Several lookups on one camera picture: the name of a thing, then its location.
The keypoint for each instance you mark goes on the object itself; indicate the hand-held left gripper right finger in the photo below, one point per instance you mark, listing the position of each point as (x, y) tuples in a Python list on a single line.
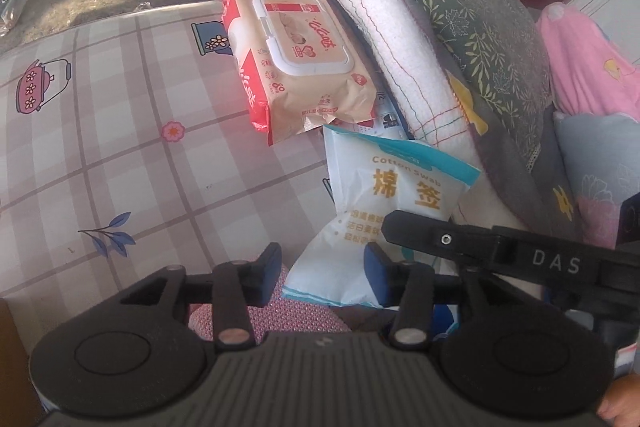
[(377, 277)]

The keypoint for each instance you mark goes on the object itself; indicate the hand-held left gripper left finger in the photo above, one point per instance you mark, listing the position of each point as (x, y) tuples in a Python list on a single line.
[(267, 272)]

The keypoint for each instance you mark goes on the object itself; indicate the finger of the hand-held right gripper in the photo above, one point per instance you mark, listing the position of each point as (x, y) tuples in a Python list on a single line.
[(440, 239)]

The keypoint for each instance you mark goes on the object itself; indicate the white blue cotton swab packet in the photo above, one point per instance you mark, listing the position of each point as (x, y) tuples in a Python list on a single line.
[(380, 187)]

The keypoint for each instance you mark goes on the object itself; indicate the person's right hand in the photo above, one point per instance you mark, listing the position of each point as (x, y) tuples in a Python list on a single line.
[(622, 399)]

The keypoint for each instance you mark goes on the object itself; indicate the light blue floral pillow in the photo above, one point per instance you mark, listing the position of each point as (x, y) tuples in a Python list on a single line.
[(600, 167)]

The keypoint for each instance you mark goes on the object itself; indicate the grey leaf print pillow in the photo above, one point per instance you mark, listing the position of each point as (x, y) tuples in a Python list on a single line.
[(490, 52)]

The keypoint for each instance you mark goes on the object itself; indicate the pink pillow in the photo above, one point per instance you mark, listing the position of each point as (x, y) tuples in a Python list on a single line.
[(585, 62)]

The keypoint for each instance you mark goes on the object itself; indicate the grey white quilt yellow flowers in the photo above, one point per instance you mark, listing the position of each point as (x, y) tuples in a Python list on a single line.
[(380, 32)]

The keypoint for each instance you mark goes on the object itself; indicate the red beige wet wipes pack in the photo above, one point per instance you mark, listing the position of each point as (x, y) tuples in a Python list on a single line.
[(295, 57)]

